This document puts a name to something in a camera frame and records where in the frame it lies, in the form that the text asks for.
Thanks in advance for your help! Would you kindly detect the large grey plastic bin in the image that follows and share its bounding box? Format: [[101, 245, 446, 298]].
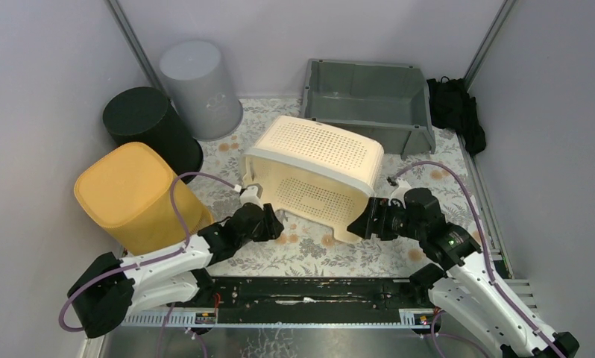
[[159, 40, 243, 141]]

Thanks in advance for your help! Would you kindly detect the grey plastic tray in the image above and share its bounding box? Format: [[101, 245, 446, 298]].
[[300, 59, 437, 158]]

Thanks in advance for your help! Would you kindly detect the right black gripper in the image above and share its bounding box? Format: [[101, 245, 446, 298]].
[[346, 196, 424, 240]]

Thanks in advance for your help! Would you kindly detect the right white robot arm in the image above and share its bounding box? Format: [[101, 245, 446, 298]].
[[347, 188, 579, 357]]

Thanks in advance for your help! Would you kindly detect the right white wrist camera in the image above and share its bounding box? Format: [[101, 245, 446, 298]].
[[387, 177, 412, 202]]

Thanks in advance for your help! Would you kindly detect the aluminium cable duct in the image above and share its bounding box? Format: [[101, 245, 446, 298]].
[[121, 309, 434, 330]]

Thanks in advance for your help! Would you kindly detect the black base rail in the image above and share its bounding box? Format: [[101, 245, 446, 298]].
[[166, 275, 459, 325]]

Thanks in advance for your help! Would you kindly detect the black ribbed plastic bin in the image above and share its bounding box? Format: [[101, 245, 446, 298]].
[[102, 87, 204, 175]]

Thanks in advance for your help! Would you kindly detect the floral patterned table mat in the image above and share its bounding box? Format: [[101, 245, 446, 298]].
[[190, 98, 489, 277]]

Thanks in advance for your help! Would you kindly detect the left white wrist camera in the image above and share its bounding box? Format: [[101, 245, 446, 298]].
[[233, 184, 263, 209]]

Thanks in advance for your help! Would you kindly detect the yellow perforated plastic basket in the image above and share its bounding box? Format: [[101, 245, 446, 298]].
[[74, 142, 214, 256]]

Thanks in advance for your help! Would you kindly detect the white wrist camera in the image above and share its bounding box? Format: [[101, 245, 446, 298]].
[[233, 184, 263, 209], [387, 177, 412, 202]]

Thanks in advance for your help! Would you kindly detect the cream perforated plastic basket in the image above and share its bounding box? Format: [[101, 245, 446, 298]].
[[240, 116, 384, 244]]

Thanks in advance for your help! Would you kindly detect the black cloth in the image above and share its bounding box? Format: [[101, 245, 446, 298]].
[[426, 76, 487, 156]]

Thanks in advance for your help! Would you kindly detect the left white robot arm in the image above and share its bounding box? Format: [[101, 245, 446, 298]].
[[58, 203, 284, 339]]

